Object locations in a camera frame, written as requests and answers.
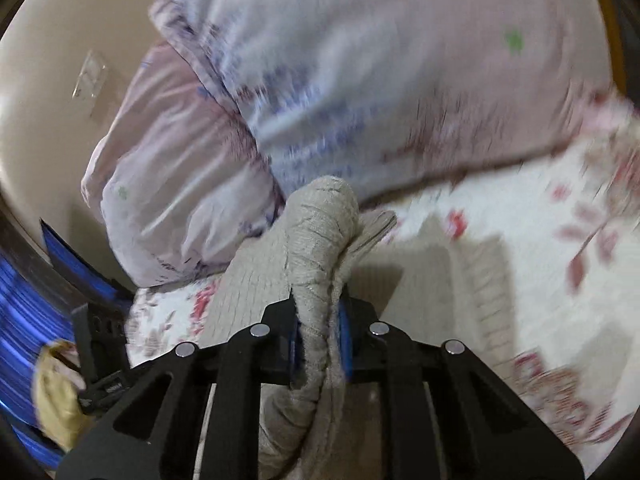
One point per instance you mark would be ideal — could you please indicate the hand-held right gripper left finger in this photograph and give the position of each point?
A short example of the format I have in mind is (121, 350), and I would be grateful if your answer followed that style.
(294, 351)

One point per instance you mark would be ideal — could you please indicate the white floral bed sheet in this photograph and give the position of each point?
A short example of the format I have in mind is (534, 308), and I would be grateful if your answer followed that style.
(530, 245)

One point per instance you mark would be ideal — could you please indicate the yellow wooden bed frame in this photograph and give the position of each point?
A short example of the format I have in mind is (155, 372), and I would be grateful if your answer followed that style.
(614, 30)

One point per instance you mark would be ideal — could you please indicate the person's left hand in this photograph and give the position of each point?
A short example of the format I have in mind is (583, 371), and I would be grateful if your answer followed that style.
(55, 400)

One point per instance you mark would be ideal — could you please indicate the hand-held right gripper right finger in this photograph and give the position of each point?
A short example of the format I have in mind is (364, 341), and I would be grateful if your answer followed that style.
(345, 346)

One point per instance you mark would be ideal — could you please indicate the blue object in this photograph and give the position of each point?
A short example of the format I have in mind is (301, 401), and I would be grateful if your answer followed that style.
(30, 290)

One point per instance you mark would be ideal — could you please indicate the lavender floral quilt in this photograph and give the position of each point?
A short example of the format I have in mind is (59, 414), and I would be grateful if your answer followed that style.
(180, 170)

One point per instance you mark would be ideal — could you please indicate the lavender floral pillow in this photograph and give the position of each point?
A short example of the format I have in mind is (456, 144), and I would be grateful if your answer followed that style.
(400, 70)

